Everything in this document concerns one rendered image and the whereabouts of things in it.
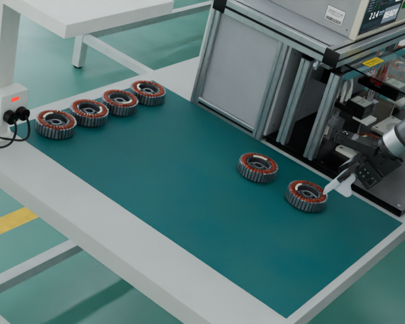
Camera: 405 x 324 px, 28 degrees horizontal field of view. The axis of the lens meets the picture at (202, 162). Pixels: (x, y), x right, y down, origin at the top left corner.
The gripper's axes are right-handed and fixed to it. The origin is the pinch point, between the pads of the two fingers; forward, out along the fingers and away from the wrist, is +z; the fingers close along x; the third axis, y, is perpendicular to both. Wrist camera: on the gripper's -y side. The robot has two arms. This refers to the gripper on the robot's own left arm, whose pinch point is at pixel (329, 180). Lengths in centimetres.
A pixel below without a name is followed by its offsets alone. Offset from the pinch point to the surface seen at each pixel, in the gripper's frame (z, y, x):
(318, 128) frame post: 2.1, -11.1, 19.6
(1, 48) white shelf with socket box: 26, -81, -35
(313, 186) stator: 6.8, -0.7, 3.4
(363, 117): -3.4, -3.8, 36.0
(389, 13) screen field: -25, -22, 51
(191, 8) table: 129, -94, 245
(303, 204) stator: 7.4, 0.1, -5.5
